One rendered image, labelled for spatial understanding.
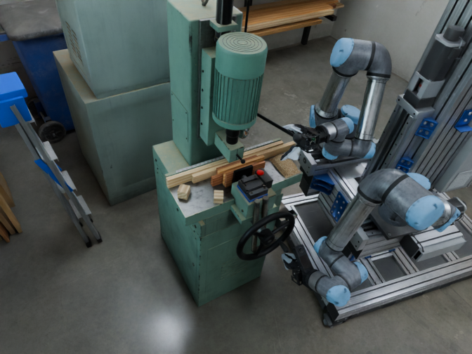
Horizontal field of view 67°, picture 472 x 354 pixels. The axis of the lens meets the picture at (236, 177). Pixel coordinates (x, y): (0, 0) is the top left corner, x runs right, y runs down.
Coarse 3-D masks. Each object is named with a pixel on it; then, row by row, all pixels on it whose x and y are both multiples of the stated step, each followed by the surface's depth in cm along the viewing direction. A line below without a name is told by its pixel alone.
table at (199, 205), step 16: (272, 176) 161; (176, 192) 149; (192, 192) 150; (208, 192) 151; (224, 192) 152; (176, 208) 148; (192, 208) 144; (208, 208) 145; (224, 208) 151; (272, 208) 152; (240, 224) 148
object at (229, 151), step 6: (216, 132) 153; (222, 132) 154; (216, 138) 154; (222, 138) 151; (216, 144) 156; (222, 144) 151; (228, 144) 148; (240, 144) 149; (222, 150) 153; (228, 150) 147; (234, 150) 147; (240, 150) 149; (228, 156) 149; (234, 156) 149; (240, 156) 151
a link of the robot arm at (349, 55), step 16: (336, 48) 146; (352, 48) 140; (368, 48) 141; (336, 64) 145; (352, 64) 144; (368, 64) 143; (336, 80) 155; (336, 96) 163; (320, 112) 174; (336, 112) 176
